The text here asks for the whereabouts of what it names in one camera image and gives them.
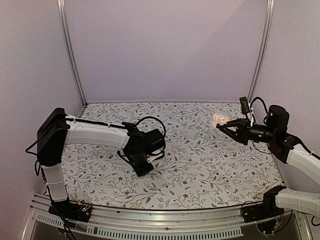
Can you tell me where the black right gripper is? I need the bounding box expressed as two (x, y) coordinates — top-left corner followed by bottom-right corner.
(220, 118), (277, 146)

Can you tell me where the white earbud charging case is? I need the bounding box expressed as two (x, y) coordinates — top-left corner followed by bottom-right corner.
(211, 113), (229, 128)

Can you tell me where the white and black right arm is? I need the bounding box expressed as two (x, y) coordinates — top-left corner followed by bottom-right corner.
(216, 105), (320, 218)

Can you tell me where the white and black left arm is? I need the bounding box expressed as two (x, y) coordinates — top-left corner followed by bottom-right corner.
(25, 107), (167, 217)

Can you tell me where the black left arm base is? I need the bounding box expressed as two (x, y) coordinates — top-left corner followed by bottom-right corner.
(48, 195), (93, 223)

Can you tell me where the floral patterned table mat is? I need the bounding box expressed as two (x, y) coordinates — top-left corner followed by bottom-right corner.
(61, 102), (283, 210)

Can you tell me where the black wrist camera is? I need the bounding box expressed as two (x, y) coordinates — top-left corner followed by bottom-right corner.
(239, 96), (256, 126)
(147, 153), (165, 163)

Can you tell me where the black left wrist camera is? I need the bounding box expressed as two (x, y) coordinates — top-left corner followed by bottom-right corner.
(147, 153), (165, 163)

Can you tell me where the aluminium frame rail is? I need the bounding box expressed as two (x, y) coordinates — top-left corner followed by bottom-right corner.
(21, 193), (316, 240)

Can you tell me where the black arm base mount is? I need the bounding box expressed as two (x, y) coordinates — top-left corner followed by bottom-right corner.
(240, 185), (286, 223)

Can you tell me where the right aluminium corner post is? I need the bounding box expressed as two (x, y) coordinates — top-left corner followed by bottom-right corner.
(247, 0), (275, 102)

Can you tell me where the aluminium corner post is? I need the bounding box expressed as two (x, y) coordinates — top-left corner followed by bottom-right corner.
(247, 0), (275, 102)
(56, 0), (88, 107)

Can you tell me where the left aluminium corner post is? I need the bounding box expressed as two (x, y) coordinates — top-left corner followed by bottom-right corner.
(56, 0), (88, 107)

